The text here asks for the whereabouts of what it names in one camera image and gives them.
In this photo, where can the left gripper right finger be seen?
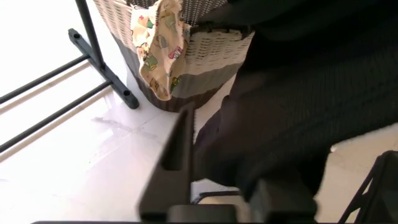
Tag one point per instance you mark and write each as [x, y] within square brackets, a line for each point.
[280, 205]

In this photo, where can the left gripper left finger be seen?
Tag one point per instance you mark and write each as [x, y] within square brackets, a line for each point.
[168, 189]

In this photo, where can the black short-sleeved shirt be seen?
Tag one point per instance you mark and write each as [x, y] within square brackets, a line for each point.
[295, 93]

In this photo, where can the cream printed garment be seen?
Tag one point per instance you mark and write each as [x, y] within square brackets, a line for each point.
[158, 46]

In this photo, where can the black clothes rack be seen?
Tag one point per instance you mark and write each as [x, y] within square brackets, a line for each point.
[102, 67]

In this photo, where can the white laundry basket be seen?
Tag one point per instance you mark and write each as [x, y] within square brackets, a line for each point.
[211, 53]

